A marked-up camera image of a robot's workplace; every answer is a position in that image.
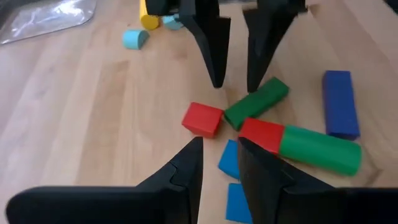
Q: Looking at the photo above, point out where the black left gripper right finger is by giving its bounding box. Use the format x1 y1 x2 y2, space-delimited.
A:
238 137 398 224

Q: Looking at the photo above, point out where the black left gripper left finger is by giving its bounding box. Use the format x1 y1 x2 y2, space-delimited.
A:
5 136 204 224

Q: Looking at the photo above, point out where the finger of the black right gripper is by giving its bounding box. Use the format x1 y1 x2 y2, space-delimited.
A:
243 0 308 93
145 0 233 89

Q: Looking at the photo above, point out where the blue rounded block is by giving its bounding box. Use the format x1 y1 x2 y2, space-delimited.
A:
226 182 253 224
218 139 242 180

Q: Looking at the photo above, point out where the red rectangular block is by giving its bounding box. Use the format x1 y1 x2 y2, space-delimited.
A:
238 117 285 155

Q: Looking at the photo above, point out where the green cylinder block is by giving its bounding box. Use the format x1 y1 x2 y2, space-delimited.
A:
279 124 363 177

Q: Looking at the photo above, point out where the green long block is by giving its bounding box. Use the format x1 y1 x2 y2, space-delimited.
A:
224 77 290 131

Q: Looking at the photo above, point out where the red cube block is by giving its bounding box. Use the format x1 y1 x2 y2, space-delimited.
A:
182 101 224 139

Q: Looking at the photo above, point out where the small teal half-round block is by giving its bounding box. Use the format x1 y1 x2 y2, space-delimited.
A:
122 29 150 50

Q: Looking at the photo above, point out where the dark blue long block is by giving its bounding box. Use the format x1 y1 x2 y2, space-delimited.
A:
322 70 361 141

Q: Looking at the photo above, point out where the teal half-cylinder block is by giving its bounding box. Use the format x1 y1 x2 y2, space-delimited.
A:
161 14 184 31

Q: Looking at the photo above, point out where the yellow cylinder block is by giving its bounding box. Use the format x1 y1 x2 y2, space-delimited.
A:
139 0 161 31

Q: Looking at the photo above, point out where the clear plastic bin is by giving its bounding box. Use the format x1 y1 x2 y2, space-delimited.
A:
0 0 97 45

